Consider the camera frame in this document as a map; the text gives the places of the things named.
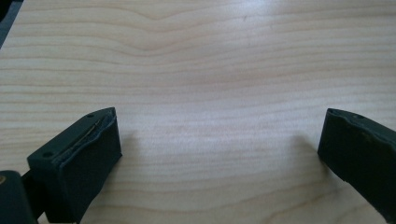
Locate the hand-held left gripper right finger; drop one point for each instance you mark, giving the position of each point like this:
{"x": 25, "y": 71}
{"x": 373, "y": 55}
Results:
{"x": 358, "y": 149}

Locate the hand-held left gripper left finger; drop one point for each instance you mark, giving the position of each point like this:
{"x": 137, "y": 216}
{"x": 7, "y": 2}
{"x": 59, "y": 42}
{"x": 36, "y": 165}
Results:
{"x": 77, "y": 168}

